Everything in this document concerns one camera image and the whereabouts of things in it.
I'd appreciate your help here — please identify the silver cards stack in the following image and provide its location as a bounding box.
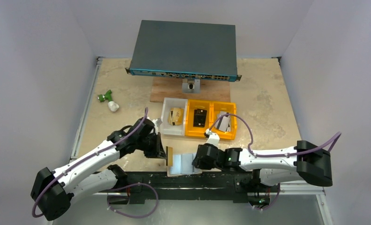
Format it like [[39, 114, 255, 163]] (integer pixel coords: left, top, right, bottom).
[[215, 111, 231, 132]]

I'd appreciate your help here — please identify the yellow middle plastic bin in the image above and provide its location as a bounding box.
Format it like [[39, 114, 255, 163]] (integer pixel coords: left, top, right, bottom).
[[185, 99, 213, 138]]

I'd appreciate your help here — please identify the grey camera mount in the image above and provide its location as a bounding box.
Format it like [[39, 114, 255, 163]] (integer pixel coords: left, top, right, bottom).
[[182, 79, 200, 94]]

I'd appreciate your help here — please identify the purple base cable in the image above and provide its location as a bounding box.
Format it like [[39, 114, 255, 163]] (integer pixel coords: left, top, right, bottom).
[[106, 182, 159, 219]]

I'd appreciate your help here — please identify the yellow right plastic bin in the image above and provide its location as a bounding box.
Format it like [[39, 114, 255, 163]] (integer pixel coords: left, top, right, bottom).
[[210, 101, 237, 140]]

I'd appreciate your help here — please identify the black VIP cards stack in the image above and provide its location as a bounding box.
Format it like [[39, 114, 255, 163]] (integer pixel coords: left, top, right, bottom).
[[193, 109, 207, 128]]

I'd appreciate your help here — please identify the green white pipe fitting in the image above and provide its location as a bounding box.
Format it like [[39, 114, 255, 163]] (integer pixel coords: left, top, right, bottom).
[[97, 90, 119, 112]]

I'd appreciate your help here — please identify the gold cards stack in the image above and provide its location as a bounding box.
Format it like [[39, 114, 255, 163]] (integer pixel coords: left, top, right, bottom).
[[168, 107, 184, 126]]

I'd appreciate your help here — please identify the wooden board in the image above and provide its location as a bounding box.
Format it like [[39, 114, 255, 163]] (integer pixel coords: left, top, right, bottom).
[[150, 77, 231, 103]]

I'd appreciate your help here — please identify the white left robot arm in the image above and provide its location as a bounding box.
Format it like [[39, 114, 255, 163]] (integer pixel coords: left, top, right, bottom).
[[30, 117, 167, 221]]

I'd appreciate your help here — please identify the white plastic bin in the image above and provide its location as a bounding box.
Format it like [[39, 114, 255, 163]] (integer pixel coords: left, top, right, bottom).
[[160, 97, 188, 136]]

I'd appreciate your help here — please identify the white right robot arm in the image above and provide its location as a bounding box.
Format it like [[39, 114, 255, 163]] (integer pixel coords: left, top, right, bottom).
[[192, 140, 333, 187]]

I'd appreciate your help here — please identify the grey network switch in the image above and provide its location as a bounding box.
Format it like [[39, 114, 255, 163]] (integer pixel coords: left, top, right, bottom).
[[126, 20, 242, 82]]

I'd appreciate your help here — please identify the yellow plastic bin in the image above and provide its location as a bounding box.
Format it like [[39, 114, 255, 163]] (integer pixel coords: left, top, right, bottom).
[[210, 101, 237, 140], [185, 99, 213, 138]]

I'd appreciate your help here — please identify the gold VIP card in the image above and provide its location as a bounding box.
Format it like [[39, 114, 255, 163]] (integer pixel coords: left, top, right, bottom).
[[166, 146, 173, 167]]

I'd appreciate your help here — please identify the black front rail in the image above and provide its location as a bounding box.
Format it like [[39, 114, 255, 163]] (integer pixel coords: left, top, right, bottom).
[[107, 171, 281, 206]]

